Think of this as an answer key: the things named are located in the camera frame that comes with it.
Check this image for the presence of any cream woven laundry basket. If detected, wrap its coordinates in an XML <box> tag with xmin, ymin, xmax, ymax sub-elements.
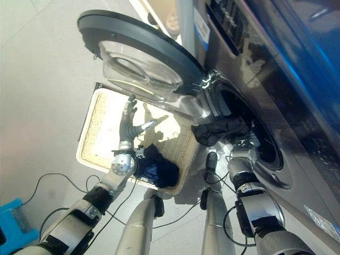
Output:
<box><xmin>75</xmin><ymin>82</ymin><xmax>202</xmax><ymax>197</ymax></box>

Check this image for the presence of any blue white energy label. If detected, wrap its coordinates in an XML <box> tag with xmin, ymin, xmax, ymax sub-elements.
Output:
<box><xmin>193</xmin><ymin>7</ymin><xmax>212</xmax><ymax>50</ymax></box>

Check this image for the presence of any open detergent drawer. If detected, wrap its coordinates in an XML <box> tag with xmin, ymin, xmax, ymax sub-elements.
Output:
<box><xmin>206</xmin><ymin>0</ymin><xmax>252</xmax><ymax>57</ymax></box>

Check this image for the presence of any black floor cable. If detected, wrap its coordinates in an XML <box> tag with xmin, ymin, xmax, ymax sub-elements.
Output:
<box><xmin>20</xmin><ymin>172</ymin><xmax>92</xmax><ymax>207</ymax></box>

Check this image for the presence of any round washing machine door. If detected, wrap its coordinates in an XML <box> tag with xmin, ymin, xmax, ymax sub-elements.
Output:
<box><xmin>76</xmin><ymin>10</ymin><xmax>211</xmax><ymax>102</ymax></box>

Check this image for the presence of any grey front-load washing machine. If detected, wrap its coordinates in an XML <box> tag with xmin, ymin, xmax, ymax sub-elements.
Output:
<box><xmin>177</xmin><ymin>0</ymin><xmax>340</xmax><ymax>255</ymax></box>

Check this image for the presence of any shiny sticker on washer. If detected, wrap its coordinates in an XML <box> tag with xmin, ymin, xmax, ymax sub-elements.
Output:
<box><xmin>302</xmin><ymin>203</ymin><xmax>340</xmax><ymax>244</ymax></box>

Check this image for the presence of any blue plastic stool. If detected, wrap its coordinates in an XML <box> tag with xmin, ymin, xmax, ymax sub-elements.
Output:
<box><xmin>0</xmin><ymin>199</ymin><xmax>40</xmax><ymax>251</ymax></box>

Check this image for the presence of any white cabinet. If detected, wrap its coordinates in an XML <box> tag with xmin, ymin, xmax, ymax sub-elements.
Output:
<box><xmin>129</xmin><ymin>0</ymin><xmax>184</xmax><ymax>46</ymax></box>

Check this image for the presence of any robot leg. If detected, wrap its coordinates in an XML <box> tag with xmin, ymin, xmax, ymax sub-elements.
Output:
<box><xmin>115</xmin><ymin>193</ymin><xmax>166</xmax><ymax>255</ymax></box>
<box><xmin>200</xmin><ymin>150</ymin><xmax>237</xmax><ymax>255</ymax></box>

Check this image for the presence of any black garment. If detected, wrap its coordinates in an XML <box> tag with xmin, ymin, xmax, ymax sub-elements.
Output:
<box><xmin>138</xmin><ymin>144</ymin><xmax>181</xmax><ymax>189</ymax></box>
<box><xmin>191</xmin><ymin>117</ymin><xmax>253</xmax><ymax>147</ymax></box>

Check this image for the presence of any robot right leg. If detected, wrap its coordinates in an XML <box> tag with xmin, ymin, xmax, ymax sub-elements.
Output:
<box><xmin>200</xmin><ymin>150</ymin><xmax>237</xmax><ymax>255</ymax></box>

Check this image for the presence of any robot left leg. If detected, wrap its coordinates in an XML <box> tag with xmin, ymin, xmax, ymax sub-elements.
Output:
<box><xmin>115</xmin><ymin>193</ymin><xmax>166</xmax><ymax>255</ymax></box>

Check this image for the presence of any navy blue garment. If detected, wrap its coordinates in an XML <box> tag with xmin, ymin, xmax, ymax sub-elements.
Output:
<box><xmin>133</xmin><ymin>158</ymin><xmax>158</xmax><ymax>184</ymax></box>

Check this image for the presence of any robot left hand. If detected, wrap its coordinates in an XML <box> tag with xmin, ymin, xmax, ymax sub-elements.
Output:
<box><xmin>119</xmin><ymin>95</ymin><xmax>157</xmax><ymax>146</ymax></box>

